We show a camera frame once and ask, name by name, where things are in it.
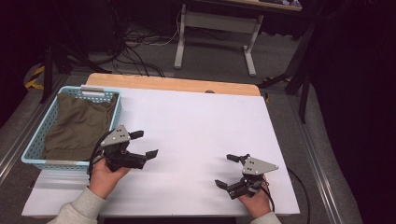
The light blue plastic basket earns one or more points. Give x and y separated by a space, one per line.
37 146

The black tripod stand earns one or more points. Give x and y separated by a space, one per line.
48 71

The metal floor rail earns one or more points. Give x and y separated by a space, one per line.
21 137
320 168

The white metal desk frame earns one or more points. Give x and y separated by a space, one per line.
214 21

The white table mat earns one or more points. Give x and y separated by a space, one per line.
199 130

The olive green pants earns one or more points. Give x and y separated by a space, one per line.
77 124

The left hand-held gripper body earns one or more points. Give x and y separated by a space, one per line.
116 138

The person's left hand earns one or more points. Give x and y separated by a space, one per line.
104 180

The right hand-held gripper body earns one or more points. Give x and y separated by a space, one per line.
257 166

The wooden table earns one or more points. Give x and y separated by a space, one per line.
174 84

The person's right hand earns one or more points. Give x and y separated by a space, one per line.
257 203

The black metal stand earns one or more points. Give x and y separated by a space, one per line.
299 62

